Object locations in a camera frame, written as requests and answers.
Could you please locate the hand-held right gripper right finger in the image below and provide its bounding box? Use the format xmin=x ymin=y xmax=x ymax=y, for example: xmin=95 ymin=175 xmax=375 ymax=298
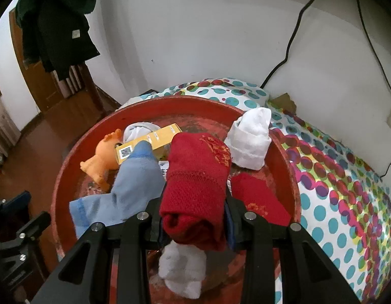
xmin=225 ymin=187 xmax=361 ymax=304

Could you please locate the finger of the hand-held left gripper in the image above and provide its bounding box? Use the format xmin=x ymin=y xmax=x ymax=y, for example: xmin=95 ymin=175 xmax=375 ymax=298
xmin=0 ymin=211 xmax=52 ymax=292
xmin=0 ymin=191 xmax=32 ymax=220

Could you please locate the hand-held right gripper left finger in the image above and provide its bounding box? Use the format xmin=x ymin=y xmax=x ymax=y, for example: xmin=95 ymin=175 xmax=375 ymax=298
xmin=31 ymin=180 xmax=168 ymax=304

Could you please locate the light blue sock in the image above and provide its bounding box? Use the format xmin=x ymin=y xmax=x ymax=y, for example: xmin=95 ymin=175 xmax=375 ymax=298
xmin=69 ymin=141 xmax=166 ymax=238

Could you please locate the red sock gold embroidery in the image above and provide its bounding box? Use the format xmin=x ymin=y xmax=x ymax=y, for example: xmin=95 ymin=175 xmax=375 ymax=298
xmin=159 ymin=132 xmax=232 ymax=251
xmin=230 ymin=174 xmax=292 ymax=227

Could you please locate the white sock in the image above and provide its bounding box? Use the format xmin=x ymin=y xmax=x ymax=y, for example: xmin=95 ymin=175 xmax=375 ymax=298
xmin=122 ymin=122 xmax=161 ymax=143
xmin=158 ymin=240 xmax=207 ymax=300
xmin=224 ymin=107 xmax=272 ymax=170

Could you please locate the orange rubber toy animal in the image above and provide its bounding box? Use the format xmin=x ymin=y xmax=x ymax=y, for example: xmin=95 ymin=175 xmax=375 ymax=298
xmin=80 ymin=129 xmax=124 ymax=192

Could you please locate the small yellow white box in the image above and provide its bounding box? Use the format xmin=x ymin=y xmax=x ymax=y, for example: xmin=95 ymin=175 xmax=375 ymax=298
xmin=115 ymin=123 xmax=183 ymax=165

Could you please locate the round red tray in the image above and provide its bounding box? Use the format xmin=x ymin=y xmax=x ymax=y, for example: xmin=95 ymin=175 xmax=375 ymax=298
xmin=51 ymin=95 xmax=302 ymax=304

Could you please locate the colourful polka-dot bedsheet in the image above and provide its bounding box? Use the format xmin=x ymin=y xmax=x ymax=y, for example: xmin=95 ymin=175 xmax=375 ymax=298
xmin=149 ymin=77 xmax=391 ymax=304

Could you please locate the brown wooden door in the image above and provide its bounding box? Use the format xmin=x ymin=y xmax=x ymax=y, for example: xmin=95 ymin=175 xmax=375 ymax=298
xmin=8 ymin=6 xmax=95 ymax=111

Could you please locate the dark wooden chair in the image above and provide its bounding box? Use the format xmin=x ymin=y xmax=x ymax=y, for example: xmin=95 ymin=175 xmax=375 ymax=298
xmin=58 ymin=63 xmax=121 ymax=124

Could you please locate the brown cardboard scrap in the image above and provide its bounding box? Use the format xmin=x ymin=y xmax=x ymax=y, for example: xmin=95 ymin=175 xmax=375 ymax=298
xmin=271 ymin=93 xmax=299 ymax=115

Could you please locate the black jacket white label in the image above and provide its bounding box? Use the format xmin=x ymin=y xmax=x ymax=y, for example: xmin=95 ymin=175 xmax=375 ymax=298
xmin=23 ymin=5 xmax=101 ymax=81

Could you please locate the thin black cable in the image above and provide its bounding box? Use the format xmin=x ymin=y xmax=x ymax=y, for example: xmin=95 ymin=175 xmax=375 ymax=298
xmin=260 ymin=0 xmax=326 ymax=87

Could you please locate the black charger cable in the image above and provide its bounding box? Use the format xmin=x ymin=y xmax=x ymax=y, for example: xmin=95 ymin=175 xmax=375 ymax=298
xmin=354 ymin=0 xmax=391 ymax=178

